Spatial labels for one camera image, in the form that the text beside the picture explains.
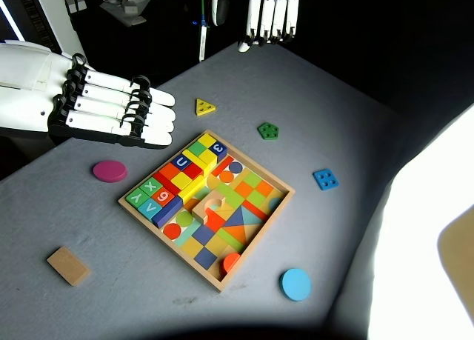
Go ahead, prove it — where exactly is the beige board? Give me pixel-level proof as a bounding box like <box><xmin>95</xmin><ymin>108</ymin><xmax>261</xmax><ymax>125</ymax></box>
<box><xmin>436</xmin><ymin>205</ymin><xmax>474</xmax><ymax>336</ymax></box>

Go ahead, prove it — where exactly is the pink round disc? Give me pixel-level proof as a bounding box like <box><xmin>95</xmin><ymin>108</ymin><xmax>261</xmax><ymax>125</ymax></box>
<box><xmin>92</xmin><ymin>160</ymin><xmax>129</xmax><ymax>184</ymax></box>

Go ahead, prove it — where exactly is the tan rectangular wooden block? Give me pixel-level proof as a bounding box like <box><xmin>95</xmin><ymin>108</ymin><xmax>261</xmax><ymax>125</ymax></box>
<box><xmin>46</xmin><ymin>246</ymin><xmax>92</xmax><ymax>287</ymax></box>

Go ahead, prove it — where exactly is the green pentagon block with holes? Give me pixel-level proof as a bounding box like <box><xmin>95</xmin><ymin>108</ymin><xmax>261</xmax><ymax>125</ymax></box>
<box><xmin>257</xmin><ymin>121</ymin><xmax>280</xmax><ymax>141</ymax></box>

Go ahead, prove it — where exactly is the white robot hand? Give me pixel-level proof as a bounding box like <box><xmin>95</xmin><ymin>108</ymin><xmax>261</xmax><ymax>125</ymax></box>
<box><xmin>0</xmin><ymin>41</ymin><xmax>177</xmax><ymax>150</ymax></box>
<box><xmin>238</xmin><ymin>0</ymin><xmax>304</xmax><ymax>53</ymax></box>

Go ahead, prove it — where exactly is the white frame post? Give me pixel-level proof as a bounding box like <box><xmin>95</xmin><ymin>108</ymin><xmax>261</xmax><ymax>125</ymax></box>
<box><xmin>31</xmin><ymin>0</ymin><xmax>87</xmax><ymax>56</ymax></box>

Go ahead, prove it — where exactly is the white device with cables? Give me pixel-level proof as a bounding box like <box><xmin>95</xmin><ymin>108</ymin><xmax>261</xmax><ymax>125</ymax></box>
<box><xmin>94</xmin><ymin>0</ymin><xmax>162</xmax><ymax>28</ymax></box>

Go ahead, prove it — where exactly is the white stick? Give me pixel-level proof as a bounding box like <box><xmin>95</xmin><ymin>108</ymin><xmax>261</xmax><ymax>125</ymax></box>
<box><xmin>198</xmin><ymin>24</ymin><xmax>207</xmax><ymax>62</ymax></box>

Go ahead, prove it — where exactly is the wooden block tray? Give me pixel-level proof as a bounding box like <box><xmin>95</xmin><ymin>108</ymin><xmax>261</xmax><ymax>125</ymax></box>
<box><xmin>117</xmin><ymin>129</ymin><xmax>296</xmax><ymax>293</ymax></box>

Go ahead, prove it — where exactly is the blue round disc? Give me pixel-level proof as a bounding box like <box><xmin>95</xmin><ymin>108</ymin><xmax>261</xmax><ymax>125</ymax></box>
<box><xmin>278</xmin><ymin>268</ymin><xmax>313</xmax><ymax>302</ymax></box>

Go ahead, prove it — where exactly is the blue square block with holes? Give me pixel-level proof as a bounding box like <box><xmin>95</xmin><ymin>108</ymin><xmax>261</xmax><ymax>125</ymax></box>
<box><xmin>313</xmin><ymin>168</ymin><xmax>340</xmax><ymax>191</ymax></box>

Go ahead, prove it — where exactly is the grey table cloth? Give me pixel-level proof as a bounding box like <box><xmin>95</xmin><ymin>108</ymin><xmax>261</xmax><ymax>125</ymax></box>
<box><xmin>0</xmin><ymin>39</ymin><xmax>474</xmax><ymax>340</ymax></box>

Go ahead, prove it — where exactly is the yellow triangle block with holes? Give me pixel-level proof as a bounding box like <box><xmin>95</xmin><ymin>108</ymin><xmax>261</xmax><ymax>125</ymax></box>
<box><xmin>195</xmin><ymin>98</ymin><xmax>218</xmax><ymax>118</ymax></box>

